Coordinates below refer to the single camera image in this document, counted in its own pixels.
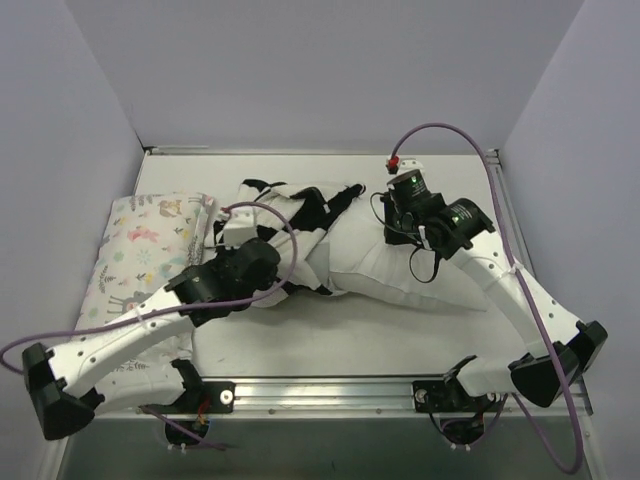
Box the white pillow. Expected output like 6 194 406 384
328 199 489 311

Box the black white checkered pillowcase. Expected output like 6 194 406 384
202 179 366 308

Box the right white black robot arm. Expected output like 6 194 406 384
383 167 608 409

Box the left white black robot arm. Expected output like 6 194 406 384
22 238 281 440

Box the floral animal print pillow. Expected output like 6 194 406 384
74 189 219 381

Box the black loop cable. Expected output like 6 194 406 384
368 192 444 284

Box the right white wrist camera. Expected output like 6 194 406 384
385 155 424 176

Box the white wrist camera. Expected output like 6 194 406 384
222 206 257 249
385 155 424 176

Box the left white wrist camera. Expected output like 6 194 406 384
222 206 257 249

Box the aluminium right side rail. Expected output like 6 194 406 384
485 149 536 276

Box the aluminium rail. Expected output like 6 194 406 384
57 375 594 421
485 149 536 276

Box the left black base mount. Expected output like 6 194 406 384
147 380 236 415

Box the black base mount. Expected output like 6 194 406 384
147 380 236 415
412 378 499 414

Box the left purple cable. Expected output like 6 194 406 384
0 200 300 449

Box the purple cable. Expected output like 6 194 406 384
387 121 586 474
0 200 300 449

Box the aluminium front rail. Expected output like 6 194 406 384
57 375 594 421

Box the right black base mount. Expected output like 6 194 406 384
412 378 499 414

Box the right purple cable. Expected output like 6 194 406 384
387 121 586 474

